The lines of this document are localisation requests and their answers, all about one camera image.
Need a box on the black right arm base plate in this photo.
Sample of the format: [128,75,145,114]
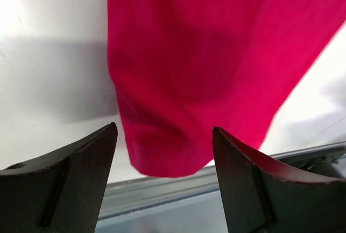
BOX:
[291,147,345,178]

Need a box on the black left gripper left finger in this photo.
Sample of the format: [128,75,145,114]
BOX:
[1,122,118,232]

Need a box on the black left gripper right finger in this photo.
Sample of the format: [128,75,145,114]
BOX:
[212,127,345,232]

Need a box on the red t shirt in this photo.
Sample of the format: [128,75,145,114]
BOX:
[108,0,345,177]

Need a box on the aluminium table edge rail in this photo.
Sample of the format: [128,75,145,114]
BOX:
[96,141,346,233]

